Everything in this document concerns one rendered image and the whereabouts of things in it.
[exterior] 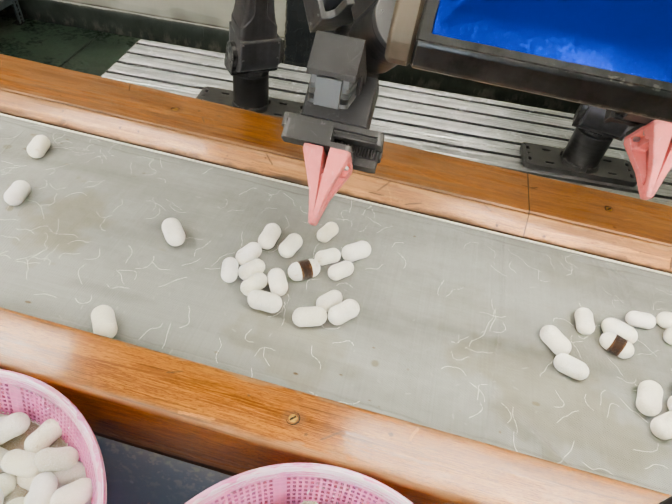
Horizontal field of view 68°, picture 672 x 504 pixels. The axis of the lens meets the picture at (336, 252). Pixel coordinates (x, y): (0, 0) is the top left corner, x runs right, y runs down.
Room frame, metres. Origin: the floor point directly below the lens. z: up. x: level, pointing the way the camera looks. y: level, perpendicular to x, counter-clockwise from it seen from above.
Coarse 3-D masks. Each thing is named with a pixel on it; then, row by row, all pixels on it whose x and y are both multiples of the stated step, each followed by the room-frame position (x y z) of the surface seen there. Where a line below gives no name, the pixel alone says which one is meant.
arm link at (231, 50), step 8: (232, 48) 0.77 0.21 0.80; (280, 48) 0.81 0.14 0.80; (232, 56) 0.77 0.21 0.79; (280, 56) 0.81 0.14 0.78; (224, 64) 0.81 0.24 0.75; (232, 64) 0.77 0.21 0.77; (232, 72) 0.78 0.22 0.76; (240, 72) 0.79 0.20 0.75; (248, 72) 0.79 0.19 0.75; (256, 72) 0.80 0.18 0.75
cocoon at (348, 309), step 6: (348, 300) 0.33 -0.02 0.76; (354, 300) 0.33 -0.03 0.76; (336, 306) 0.32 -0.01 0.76; (342, 306) 0.32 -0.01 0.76; (348, 306) 0.32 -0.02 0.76; (354, 306) 0.32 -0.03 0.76; (330, 312) 0.31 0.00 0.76; (336, 312) 0.31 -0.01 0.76; (342, 312) 0.31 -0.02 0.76; (348, 312) 0.31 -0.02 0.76; (354, 312) 0.32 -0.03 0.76; (330, 318) 0.31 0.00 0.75; (336, 318) 0.31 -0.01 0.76; (342, 318) 0.31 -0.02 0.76; (348, 318) 0.31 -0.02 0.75; (336, 324) 0.30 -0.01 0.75
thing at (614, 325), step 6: (606, 318) 0.36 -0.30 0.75; (612, 318) 0.36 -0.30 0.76; (606, 324) 0.35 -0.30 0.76; (612, 324) 0.35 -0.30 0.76; (618, 324) 0.35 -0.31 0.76; (624, 324) 0.35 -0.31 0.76; (606, 330) 0.35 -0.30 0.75; (612, 330) 0.35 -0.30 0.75; (618, 330) 0.34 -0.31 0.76; (624, 330) 0.34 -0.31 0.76; (630, 330) 0.34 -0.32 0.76; (624, 336) 0.34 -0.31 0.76; (630, 336) 0.34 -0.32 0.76; (636, 336) 0.34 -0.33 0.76; (630, 342) 0.34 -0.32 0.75
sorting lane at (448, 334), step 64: (0, 128) 0.55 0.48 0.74; (0, 192) 0.43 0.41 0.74; (64, 192) 0.45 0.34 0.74; (128, 192) 0.46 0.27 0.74; (192, 192) 0.48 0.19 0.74; (256, 192) 0.50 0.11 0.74; (0, 256) 0.33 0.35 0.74; (64, 256) 0.35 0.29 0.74; (128, 256) 0.36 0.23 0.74; (192, 256) 0.37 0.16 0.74; (384, 256) 0.42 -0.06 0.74; (448, 256) 0.44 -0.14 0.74; (512, 256) 0.45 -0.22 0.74; (576, 256) 0.47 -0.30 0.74; (64, 320) 0.27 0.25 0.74; (128, 320) 0.28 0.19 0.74; (192, 320) 0.29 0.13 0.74; (256, 320) 0.30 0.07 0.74; (384, 320) 0.32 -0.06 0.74; (448, 320) 0.34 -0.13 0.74; (512, 320) 0.35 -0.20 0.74; (320, 384) 0.24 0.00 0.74; (384, 384) 0.25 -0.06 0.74; (448, 384) 0.26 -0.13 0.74; (512, 384) 0.27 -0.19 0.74; (576, 384) 0.28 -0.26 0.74; (512, 448) 0.21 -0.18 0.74; (576, 448) 0.21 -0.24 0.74; (640, 448) 0.22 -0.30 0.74
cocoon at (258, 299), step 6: (252, 294) 0.32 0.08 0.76; (258, 294) 0.32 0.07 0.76; (264, 294) 0.32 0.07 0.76; (270, 294) 0.32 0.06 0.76; (276, 294) 0.32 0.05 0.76; (252, 300) 0.31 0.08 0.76; (258, 300) 0.31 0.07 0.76; (264, 300) 0.31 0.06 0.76; (270, 300) 0.31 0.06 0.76; (276, 300) 0.32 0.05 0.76; (252, 306) 0.31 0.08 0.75; (258, 306) 0.31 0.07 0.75; (264, 306) 0.31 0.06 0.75; (270, 306) 0.31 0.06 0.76; (276, 306) 0.31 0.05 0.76; (270, 312) 0.31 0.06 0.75
